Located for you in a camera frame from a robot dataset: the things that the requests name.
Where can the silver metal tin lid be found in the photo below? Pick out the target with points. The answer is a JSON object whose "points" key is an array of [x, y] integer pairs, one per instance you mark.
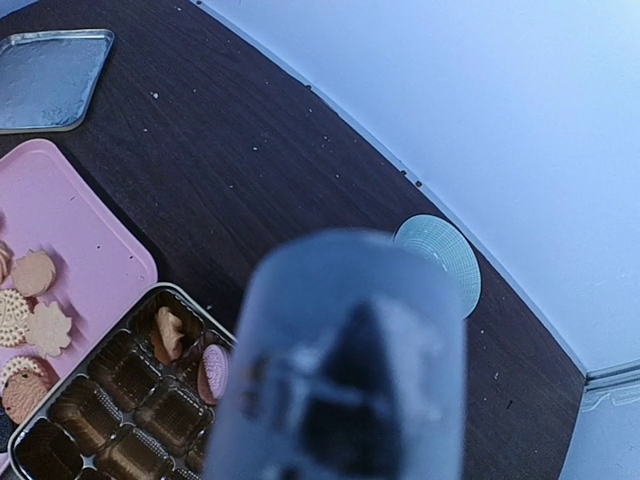
{"points": [[48, 78]]}

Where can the pale blue ceramic bowl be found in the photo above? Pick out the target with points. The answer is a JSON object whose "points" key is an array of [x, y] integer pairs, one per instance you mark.
{"points": [[438, 240]]}

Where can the pink tray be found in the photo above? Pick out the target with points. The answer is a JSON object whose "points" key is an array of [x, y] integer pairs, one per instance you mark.
{"points": [[102, 269]]}

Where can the gold cookie tin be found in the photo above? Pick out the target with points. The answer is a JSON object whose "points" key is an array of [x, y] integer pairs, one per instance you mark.
{"points": [[121, 414]]}

